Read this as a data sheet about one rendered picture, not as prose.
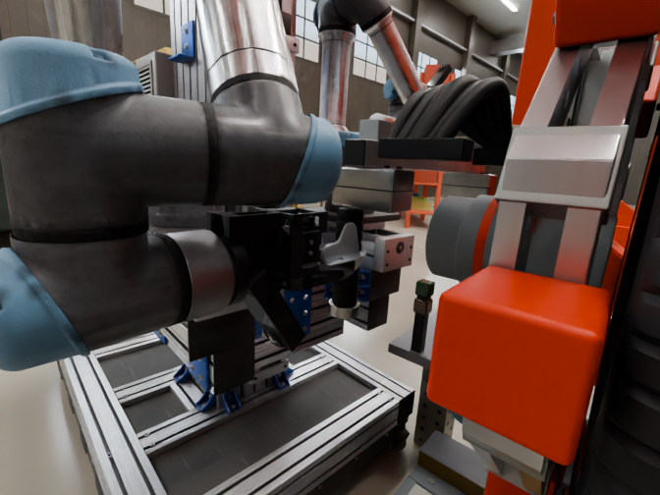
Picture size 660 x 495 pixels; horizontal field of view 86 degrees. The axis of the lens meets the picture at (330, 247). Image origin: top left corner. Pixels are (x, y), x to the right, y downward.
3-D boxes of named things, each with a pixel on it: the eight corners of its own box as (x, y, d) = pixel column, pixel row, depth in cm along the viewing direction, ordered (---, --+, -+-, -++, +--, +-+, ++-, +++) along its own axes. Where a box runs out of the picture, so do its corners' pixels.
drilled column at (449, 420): (439, 457, 120) (457, 345, 110) (412, 441, 126) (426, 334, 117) (451, 441, 127) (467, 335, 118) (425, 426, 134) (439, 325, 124)
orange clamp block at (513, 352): (589, 390, 23) (572, 475, 16) (469, 346, 28) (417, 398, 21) (615, 289, 22) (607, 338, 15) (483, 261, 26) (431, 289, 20)
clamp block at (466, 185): (485, 201, 65) (490, 172, 64) (439, 196, 71) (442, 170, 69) (493, 200, 69) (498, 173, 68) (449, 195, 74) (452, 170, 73)
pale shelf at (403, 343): (442, 375, 94) (443, 365, 93) (387, 352, 104) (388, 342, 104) (490, 326, 126) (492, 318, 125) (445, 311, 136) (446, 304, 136)
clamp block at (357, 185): (391, 213, 39) (395, 165, 38) (329, 204, 45) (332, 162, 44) (412, 211, 43) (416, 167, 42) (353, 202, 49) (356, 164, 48)
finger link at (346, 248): (385, 221, 44) (329, 227, 38) (380, 266, 45) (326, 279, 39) (366, 217, 46) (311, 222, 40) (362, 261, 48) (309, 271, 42)
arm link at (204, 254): (193, 337, 27) (147, 305, 32) (243, 319, 31) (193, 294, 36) (191, 243, 26) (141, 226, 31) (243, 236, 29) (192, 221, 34)
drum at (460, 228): (588, 335, 39) (618, 210, 36) (415, 286, 53) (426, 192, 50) (597, 302, 50) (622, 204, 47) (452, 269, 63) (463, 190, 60)
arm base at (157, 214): (136, 218, 73) (132, 170, 71) (205, 214, 84) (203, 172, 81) (160, 231, 63) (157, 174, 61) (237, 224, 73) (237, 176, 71)
